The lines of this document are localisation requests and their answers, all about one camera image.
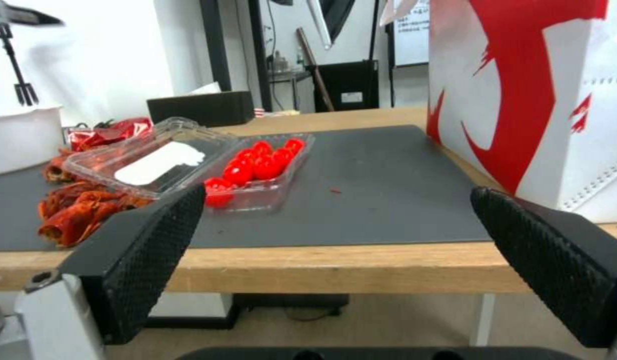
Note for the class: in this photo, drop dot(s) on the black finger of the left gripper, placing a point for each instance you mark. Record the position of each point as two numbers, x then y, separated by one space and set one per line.
28 15

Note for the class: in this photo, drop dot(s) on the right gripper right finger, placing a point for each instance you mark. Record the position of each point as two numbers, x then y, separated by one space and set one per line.
553 262

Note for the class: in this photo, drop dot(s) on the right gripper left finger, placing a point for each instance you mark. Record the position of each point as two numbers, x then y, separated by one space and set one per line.
133 255

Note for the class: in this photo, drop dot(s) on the clear plastic takeout box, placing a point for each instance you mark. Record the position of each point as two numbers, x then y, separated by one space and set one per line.
153 157

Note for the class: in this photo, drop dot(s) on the black rectangular box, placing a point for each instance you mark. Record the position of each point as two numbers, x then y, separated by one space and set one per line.
203 108

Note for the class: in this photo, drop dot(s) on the white red delivery bag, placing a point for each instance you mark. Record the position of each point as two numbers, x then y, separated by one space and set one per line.
518 93

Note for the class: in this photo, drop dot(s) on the large red crayfish pile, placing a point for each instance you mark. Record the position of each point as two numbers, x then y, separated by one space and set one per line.
78 217

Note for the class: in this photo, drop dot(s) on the white table leg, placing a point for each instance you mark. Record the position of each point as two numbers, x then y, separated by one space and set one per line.
482 318

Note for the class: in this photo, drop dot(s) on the red cherry tomato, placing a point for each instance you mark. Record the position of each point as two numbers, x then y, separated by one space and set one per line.
219 184
245 156
282 155
261 147
238 174
266 168
294 144

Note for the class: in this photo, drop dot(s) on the small red crayfish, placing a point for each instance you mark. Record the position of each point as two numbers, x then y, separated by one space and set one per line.
56 168

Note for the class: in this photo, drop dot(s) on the red snack packet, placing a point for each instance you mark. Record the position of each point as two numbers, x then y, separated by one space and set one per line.
116 131

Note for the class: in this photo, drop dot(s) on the white round tub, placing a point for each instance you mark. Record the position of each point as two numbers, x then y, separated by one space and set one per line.
21 142

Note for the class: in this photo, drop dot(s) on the dark grey table mat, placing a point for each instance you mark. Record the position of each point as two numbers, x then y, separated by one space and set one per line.
388 180

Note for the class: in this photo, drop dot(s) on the tiny red crumb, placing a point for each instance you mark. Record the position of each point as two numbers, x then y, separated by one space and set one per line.
335 191

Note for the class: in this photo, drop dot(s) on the brown wooden stick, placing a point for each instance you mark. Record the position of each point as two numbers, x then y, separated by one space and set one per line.
316 71

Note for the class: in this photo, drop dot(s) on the whiteboard with writing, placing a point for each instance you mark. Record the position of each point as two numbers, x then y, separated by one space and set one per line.
411 41

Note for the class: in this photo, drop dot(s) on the black equipment case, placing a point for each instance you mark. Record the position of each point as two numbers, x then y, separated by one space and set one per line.
348 84

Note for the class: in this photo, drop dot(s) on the silver light stand pole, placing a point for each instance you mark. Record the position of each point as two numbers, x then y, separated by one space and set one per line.
321 26

